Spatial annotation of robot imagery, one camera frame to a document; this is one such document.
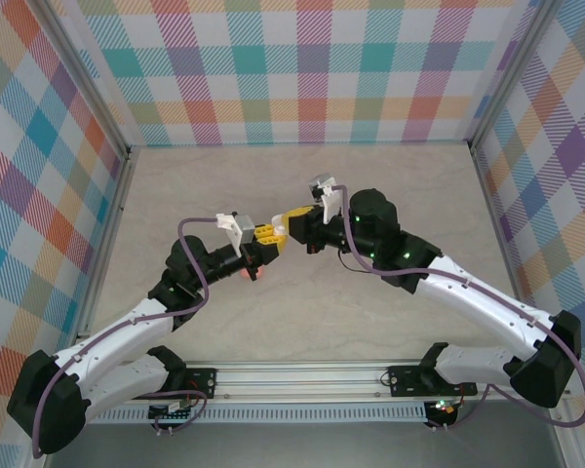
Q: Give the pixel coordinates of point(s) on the aluminium side rail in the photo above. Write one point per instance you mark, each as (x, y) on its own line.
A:
(118, 195)
(490, 195)

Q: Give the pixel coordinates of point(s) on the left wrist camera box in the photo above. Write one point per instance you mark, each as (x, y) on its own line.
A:
(246, 229)

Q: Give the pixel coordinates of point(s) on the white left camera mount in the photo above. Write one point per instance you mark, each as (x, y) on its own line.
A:
(228, 225)

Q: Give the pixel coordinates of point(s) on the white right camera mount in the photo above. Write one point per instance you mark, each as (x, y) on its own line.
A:
(331, 205)

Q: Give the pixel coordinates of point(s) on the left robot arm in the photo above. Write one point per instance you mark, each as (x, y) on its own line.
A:
(127, 375)

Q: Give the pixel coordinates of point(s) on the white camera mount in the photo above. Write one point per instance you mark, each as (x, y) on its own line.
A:
(331, 205)
(228, 225)

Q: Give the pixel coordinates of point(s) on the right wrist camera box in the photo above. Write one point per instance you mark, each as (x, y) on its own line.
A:
(320, 185)

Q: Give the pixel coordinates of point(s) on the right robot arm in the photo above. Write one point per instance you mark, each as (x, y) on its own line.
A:
(468, 363)

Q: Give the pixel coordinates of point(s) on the aluminium frame post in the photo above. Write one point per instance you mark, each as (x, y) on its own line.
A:
(88, 80)
(513, 73)

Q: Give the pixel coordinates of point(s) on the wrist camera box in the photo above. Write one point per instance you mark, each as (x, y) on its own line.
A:
(246, 229)
(320, 185)

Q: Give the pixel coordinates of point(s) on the white earbud charging case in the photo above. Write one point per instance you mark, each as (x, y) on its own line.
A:
(278, 223)

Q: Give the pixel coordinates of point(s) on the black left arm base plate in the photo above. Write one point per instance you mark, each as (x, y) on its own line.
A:
(202, 382)

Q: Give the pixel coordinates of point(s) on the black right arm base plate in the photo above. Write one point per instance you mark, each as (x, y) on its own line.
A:
(404, 380)

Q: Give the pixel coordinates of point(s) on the pink earbud charging case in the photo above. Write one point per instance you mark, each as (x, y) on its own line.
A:
(261, 272)

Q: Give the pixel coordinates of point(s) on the small electronics board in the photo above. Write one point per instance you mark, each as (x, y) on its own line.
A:
(441, 412)
(170, 412)

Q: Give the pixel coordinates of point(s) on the aluminium mounting rail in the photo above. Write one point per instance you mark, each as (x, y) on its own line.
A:
(297, 380)

